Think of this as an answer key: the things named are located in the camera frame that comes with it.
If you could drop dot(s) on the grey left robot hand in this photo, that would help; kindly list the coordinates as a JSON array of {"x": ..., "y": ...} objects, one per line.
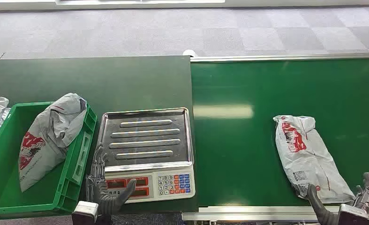
[{"x": 108, "y": 202}]

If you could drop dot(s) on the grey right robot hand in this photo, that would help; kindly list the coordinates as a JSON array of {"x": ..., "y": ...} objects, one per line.
[{"x": 322, "y": 211}]

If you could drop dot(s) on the grey mailer bag with QR label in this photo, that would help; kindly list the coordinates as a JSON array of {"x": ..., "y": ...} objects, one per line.
[{"x": 308, "y": 155}]

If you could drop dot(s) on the green conveyor belt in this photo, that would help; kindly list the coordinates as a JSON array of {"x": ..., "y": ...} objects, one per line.
[{"x": 240, "y": 149}]

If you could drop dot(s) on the white conveyor roller end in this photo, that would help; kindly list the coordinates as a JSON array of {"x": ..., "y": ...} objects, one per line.
[{"x": 190, "y": 53}]

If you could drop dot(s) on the electronic scale with steel tray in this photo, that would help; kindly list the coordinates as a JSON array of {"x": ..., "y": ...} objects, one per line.
[{"x": 147, "y": 139}]

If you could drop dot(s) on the grey mailer bag red print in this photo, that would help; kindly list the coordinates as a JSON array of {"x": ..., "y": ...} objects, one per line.
[{"x": 47, "y": 139}]

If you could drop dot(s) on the green plastic crate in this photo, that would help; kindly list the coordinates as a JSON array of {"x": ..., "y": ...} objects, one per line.
[{"x": 4, "y": 174}]

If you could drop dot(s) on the dark green table board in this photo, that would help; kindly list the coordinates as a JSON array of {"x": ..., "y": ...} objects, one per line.
[{"x": 109, "y": 80}]

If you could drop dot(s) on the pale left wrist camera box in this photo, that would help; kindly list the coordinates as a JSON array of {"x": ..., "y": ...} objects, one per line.
[{"x": 85, "y": 212}]

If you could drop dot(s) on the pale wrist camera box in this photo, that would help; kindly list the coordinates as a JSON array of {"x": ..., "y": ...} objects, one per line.
[
  {"x": 355, "y": 216},
  {"x": 85, "y": 212}
]

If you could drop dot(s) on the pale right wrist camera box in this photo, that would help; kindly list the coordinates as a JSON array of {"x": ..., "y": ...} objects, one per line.
[{"x": 355, "y": 216}]

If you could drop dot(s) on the wide silver conveyor frame rail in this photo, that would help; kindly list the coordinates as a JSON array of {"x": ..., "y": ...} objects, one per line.
[{"x": 249, "y": 213}]

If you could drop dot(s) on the thin silver conveyor rail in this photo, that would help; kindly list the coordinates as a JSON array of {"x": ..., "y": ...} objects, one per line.
[{"x": 280, "y": 57}]

